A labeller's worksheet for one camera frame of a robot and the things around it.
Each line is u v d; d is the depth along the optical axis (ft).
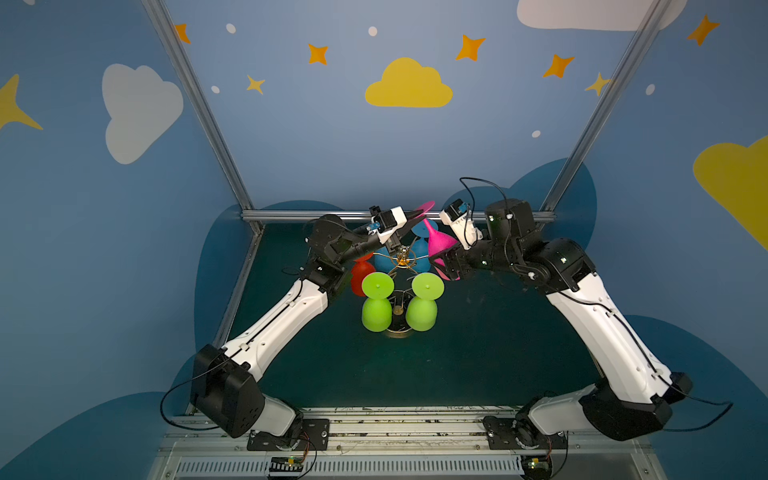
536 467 2.40
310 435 2.42
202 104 2.76
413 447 2.41
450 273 1.89
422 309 2.39
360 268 2.62
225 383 1.31
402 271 2.54
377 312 2.39
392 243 1.84
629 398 1.31
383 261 2.84
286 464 2.40
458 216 1.77
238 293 3.45
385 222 1.59
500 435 2.44
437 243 2.03
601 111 2.84
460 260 1.82
